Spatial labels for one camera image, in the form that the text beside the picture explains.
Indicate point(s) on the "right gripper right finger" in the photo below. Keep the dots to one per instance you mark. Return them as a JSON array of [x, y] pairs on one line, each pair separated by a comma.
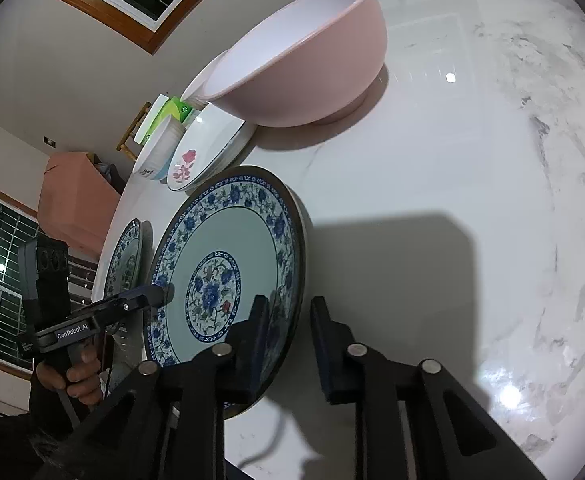
[[339, 372]]

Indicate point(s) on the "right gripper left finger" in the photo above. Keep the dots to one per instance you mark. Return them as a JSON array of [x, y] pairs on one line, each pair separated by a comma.
[[248, 341]]

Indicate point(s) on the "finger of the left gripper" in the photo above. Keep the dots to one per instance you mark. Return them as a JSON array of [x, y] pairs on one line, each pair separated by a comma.
[[119, 306]]

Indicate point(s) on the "small blue floral plate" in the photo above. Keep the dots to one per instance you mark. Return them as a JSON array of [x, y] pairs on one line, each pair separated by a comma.
[[237, 237]]

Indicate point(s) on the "white plate pink flowers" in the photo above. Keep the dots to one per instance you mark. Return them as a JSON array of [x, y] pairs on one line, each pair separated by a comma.
[[209, 145]]

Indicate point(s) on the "pink bowl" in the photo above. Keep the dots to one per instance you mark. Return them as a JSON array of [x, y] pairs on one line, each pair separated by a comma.
[[302, 64]]

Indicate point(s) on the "white bowl blue base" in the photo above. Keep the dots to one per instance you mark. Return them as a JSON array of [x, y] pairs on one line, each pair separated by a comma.
[[154, 159]]

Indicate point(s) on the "white bowl orange base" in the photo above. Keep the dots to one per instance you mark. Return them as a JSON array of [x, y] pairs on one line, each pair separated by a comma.
[[193, 95]]

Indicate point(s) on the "person's left hand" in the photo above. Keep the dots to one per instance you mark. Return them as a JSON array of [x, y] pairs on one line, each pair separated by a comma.
[[81, 381]]

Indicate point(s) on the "large blue floral plate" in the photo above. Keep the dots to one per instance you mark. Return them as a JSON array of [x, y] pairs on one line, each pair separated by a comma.
[[124, 266]]

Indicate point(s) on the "dark wooden bench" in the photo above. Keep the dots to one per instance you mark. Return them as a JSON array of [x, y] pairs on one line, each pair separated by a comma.
[[81, 277]]

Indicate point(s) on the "pink cloth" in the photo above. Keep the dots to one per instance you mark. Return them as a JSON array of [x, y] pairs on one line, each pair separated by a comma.
[[76, 203]]

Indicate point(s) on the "bamboo chair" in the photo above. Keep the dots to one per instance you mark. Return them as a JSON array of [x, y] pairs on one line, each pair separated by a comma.
[[122, 146]]

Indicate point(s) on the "green tissue box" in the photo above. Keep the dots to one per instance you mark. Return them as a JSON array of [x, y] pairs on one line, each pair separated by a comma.
[[162, 107]]

